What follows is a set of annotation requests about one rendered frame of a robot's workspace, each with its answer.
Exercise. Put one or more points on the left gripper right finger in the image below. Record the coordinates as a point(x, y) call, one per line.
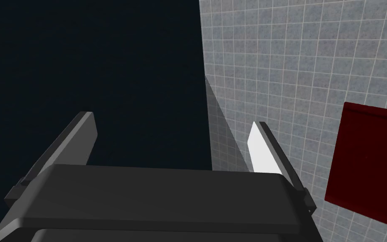
point(269, 154)

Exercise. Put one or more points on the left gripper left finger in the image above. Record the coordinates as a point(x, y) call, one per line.
point(71, 144)

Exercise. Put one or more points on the dark red square object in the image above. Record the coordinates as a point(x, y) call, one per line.
point(368, 164)

